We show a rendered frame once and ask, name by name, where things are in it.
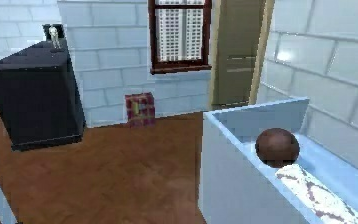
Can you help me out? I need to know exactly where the brown basketball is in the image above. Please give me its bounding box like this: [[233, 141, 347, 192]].
[[255, 127, 301, 169]]

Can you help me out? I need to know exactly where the red patterned box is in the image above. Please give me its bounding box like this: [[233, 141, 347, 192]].
[[124, 92, 157, 128]]

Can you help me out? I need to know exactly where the dark red framed window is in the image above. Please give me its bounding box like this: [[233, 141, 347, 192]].
[[147, 0, 213, 75]]

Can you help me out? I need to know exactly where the olive room door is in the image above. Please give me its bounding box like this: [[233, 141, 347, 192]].
[[208, 0, 276, 110]]

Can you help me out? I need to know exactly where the black chest of drawers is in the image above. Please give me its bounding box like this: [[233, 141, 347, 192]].
[[0, 24, 87, 152]]

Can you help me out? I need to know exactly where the white red-streaked bat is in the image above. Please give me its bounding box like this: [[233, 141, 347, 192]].
[[275, 163, 358, 224]]

